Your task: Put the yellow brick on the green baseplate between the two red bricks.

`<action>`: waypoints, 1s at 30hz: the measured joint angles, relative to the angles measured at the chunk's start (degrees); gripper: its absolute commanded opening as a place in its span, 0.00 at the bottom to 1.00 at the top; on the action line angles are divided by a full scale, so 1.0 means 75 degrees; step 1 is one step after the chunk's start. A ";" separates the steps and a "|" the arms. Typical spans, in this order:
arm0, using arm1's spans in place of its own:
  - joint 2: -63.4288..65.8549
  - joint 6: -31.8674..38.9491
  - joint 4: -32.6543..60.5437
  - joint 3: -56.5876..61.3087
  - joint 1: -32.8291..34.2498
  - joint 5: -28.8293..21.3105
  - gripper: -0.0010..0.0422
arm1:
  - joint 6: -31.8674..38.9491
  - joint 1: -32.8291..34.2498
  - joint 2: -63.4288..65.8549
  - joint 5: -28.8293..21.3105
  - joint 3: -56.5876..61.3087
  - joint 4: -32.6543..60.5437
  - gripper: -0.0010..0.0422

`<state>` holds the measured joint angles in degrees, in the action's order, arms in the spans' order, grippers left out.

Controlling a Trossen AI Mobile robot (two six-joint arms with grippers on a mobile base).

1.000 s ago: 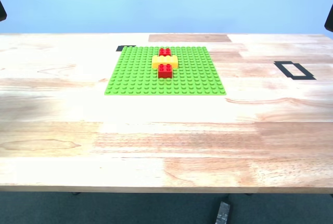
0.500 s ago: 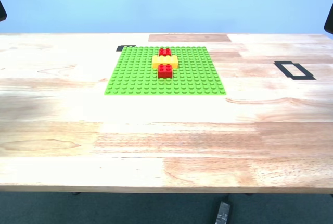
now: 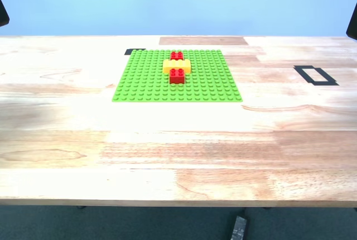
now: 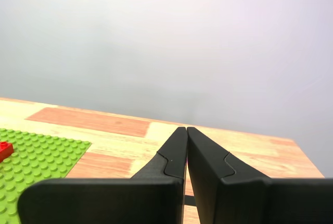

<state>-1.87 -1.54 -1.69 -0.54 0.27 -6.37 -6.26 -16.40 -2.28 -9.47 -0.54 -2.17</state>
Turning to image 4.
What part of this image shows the green studded baseplate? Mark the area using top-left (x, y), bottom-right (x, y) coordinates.
top-left (0, 128), bottom-right (93, 224)

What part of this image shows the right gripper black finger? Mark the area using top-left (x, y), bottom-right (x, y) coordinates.
top-left (186, 126), bottom-right (333, 224)
top-left (17, 126), bottom-right (188, 224)

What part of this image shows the black tape patch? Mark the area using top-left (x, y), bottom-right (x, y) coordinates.
top-left (183, 194), bottom-right (196, 206)

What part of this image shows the red two-by-two brick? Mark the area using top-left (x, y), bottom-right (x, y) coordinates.
top-left (0, 141), bottom-right (14, 163)

